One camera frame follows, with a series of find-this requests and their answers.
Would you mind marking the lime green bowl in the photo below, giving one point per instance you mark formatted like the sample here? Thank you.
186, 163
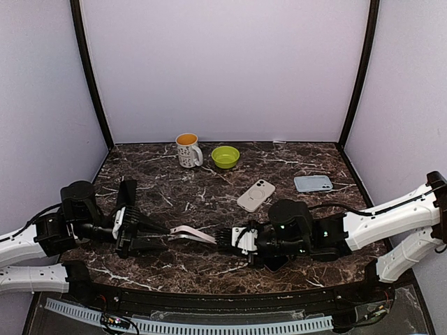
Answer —
225, 157

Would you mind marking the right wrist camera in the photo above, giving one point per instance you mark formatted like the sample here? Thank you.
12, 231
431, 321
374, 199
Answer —
243, 239

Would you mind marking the light blue phone case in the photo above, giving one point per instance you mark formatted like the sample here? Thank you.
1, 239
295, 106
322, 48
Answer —
315, 183

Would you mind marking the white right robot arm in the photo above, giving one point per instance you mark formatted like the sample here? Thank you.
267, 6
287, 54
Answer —
292, 231

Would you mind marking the white floral mug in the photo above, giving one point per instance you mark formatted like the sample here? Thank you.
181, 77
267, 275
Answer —
188, 151

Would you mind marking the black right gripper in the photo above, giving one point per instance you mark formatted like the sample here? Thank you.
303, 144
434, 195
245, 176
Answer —
252, 263

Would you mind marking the black frame post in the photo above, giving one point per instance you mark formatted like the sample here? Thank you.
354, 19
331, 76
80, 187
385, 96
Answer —
83, 49
367, 46

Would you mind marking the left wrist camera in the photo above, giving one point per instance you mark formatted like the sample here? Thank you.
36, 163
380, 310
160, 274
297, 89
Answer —
119, 224

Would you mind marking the small circuit board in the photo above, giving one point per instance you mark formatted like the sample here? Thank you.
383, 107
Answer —
114, 322

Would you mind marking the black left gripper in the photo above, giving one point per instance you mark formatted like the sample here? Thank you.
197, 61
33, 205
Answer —
128, 232

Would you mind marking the black front table rail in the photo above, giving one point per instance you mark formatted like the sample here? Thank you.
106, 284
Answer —
340, 300

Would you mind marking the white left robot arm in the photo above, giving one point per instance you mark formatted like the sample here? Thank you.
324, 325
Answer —
61, 227

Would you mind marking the black left frame post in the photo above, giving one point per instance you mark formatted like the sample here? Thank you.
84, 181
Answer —
83, 49

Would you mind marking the black right frame post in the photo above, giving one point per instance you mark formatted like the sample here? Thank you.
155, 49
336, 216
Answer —
367, 46

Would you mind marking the pink phone case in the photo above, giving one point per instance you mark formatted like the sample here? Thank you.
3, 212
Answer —
190, 233

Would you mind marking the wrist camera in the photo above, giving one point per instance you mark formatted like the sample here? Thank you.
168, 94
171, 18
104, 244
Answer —
119, 224
243, 239

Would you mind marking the beige phone case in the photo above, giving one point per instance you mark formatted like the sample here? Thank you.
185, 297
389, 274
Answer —
255, 196

